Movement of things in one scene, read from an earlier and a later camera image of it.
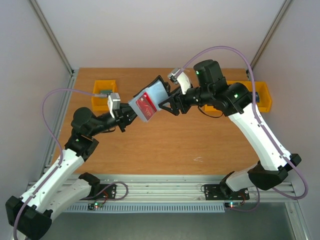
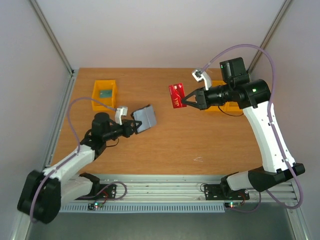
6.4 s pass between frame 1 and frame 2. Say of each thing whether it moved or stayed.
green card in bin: stayed
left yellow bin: stayed
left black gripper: moved
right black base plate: stayed
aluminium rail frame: stayed
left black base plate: stayed
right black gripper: moved
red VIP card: moved
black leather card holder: moved
